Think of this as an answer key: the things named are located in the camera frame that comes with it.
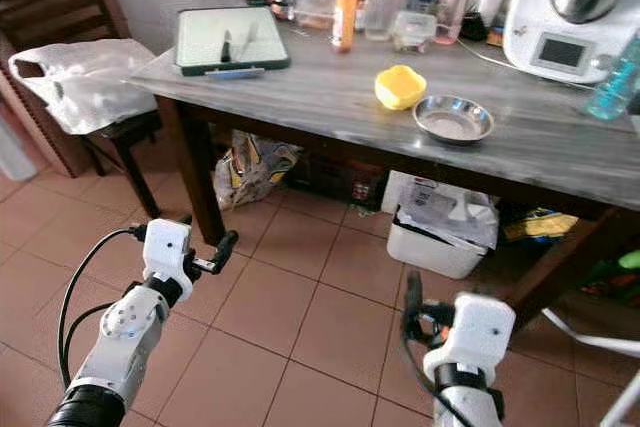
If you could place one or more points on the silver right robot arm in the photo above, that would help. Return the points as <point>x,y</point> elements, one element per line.
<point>465,407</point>

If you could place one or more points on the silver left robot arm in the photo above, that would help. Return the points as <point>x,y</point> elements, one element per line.
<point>125,337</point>

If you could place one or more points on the white plastic bin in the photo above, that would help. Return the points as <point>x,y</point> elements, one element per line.
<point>425,252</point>

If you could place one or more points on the dark wooden marble-top table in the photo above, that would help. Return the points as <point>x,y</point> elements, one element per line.
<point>198,172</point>

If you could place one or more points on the patterned yellow grey bag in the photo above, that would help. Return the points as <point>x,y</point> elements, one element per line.
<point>250,167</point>

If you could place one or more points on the crumpled printed plastic wrapper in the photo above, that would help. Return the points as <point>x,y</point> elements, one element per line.
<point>445,212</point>

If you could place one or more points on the black crate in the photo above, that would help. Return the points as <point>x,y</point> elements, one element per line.
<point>335,182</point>

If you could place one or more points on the yellow blue package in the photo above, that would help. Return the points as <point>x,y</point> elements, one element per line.
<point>540,224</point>

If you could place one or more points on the stainless steel dish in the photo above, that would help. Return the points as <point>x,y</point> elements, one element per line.
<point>453,122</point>

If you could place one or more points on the white green-rimmed cutting board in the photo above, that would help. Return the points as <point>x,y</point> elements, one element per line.
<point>255,47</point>

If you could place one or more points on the yellow plastic bowl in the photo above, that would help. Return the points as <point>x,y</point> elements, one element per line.
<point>400,89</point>

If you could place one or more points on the white plastic bag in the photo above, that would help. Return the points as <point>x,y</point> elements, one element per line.
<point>90,87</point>

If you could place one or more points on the green plastic item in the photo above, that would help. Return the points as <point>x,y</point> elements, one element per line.
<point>630,260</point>

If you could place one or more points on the large clear plastic container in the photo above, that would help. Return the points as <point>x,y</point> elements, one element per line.
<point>315,7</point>

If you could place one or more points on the orange squeeze bottle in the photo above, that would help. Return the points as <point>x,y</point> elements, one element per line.
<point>345,19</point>

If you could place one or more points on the small clear plastic container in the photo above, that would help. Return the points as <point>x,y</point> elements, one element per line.
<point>414,33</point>

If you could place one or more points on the dark wooden chair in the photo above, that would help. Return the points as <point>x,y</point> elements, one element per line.
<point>60,7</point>

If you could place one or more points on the teal plastic bottle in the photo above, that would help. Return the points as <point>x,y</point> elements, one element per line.
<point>615,82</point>

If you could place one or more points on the white kitchen machine steel bowl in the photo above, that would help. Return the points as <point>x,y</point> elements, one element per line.
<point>530,17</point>

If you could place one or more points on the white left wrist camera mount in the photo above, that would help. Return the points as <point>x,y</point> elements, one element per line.
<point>166,247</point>

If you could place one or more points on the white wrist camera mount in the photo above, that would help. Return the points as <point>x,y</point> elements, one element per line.
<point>475,335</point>
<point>166,247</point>

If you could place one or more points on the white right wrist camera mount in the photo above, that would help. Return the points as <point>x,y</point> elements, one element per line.
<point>475,335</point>

